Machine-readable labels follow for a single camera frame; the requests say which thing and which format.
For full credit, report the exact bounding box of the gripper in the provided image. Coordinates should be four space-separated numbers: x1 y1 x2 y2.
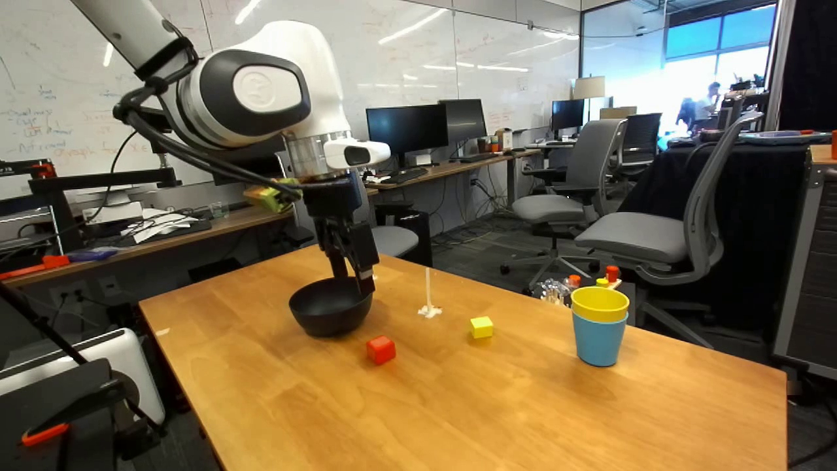
301 173 381 295

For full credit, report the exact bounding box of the black bowl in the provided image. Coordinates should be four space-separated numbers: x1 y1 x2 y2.
288 276 374 339

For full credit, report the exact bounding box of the office chair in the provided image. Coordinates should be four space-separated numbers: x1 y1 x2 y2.
370 224 420 258

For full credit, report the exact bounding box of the black computer tower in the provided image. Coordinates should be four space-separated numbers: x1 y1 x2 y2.
395 209 434 268

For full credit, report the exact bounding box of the orange cube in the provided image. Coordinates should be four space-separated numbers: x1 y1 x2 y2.
366 335 398 366

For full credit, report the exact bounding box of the black keyboard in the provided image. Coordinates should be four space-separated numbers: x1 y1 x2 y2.
384 167 430 185

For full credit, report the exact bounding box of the row of monitors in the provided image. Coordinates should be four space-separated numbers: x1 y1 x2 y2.
366 98 488 166

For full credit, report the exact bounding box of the long wooden desk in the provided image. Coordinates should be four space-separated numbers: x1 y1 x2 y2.
0 148 545 290

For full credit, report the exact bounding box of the heap of papers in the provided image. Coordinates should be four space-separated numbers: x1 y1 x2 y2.
120 207 198 244

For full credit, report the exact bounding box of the clear plastic bag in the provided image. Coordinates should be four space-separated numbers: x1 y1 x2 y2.
531 277 573 307

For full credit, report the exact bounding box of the whiteboard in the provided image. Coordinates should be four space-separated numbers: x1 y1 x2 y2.
0 0 582 200

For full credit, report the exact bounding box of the yellow cup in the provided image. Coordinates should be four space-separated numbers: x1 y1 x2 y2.
570 285 631 324

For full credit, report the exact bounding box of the monitor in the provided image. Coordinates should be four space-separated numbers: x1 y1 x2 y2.
551 98 587 136

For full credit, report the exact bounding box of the toy with coloured pegs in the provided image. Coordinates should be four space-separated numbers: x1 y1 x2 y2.
565 264 623 292

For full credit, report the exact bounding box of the blue cup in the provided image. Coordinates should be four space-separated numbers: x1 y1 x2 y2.
572 310 629 368

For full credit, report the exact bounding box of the row of office chairs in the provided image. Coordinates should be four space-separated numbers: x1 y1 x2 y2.
500 110 765 349

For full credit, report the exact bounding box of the lamp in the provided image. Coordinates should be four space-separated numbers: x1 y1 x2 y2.
573 75 607 101

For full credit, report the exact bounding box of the orange clamp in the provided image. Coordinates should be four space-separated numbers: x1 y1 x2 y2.
0 254 71 282

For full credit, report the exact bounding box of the stand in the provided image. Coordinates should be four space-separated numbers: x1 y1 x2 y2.
0 280 168 471

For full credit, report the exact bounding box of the person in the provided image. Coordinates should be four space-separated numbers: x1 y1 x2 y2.
692 81 723 133

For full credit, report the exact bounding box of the black cloth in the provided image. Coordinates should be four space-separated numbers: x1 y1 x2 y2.
617 140 813 331

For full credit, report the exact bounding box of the window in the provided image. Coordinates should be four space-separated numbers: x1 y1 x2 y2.
662 3 780 135

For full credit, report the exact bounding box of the grey tray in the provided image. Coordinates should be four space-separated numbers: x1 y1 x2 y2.
738 129 832 147

